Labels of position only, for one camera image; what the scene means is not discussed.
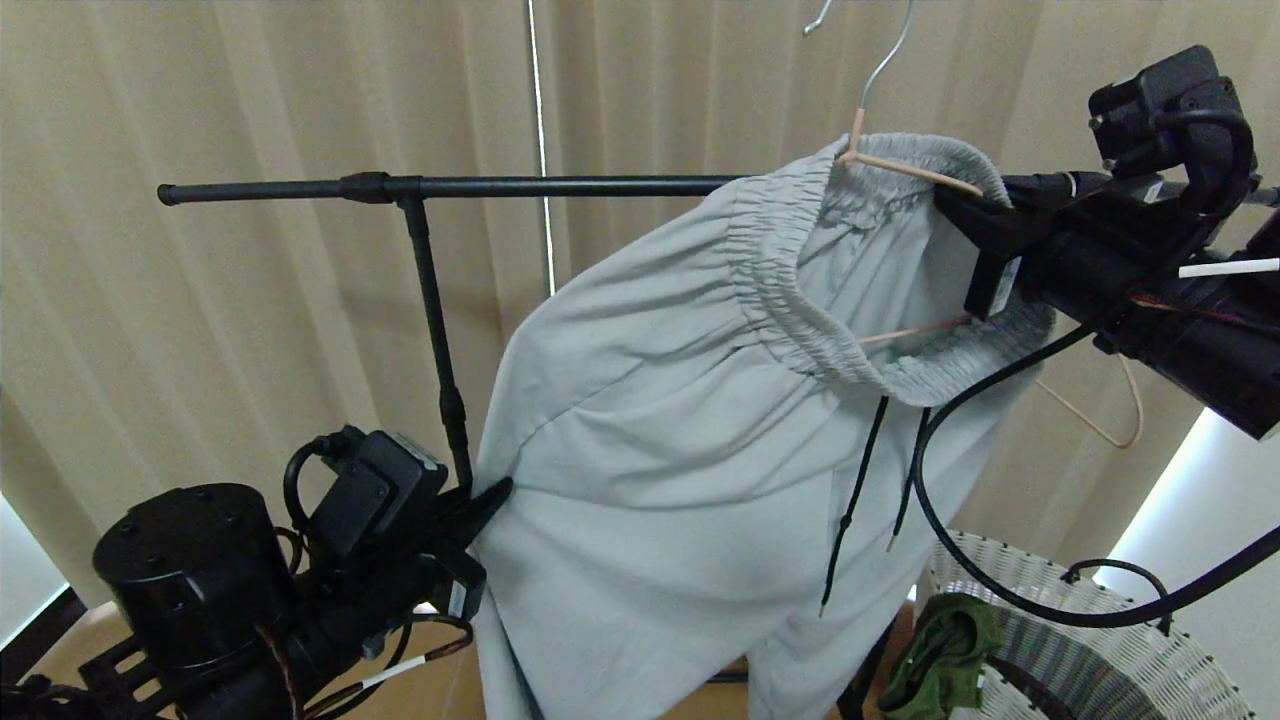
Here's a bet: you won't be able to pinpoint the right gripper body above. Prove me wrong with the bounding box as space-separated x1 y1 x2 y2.
965 198 1280 441

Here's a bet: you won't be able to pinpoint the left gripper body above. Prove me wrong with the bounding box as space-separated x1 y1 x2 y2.
285 545 488 693

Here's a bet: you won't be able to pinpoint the pink clothes hanger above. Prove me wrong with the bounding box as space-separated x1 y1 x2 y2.
803 0 1001 346
1035 355 1144 449

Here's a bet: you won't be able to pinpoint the pale grey shorts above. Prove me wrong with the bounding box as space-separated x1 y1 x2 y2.
470 132 1061 720

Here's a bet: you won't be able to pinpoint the green garment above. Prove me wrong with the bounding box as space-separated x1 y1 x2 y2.
878 593 1004 720

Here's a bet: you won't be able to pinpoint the white laundry basket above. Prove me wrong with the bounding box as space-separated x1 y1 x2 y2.
915 530 1256 720

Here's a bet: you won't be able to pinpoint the black clothes rack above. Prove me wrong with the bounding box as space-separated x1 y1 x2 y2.
157 172 1280 720

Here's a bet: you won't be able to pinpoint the beige curtain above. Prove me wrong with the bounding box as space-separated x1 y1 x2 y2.
0 0 1280 641

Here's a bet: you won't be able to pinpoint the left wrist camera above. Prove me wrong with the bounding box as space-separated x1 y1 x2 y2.
310 428 449 563

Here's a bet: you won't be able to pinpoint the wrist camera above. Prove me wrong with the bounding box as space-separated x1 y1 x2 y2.
310 428 449 563
1088 45 1251 201

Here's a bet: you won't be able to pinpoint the black cable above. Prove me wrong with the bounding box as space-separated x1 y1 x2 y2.
912 105 1280 629
283 435 346 533

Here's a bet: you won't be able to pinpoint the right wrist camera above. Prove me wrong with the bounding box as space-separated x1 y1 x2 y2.
1088 45 1251 201

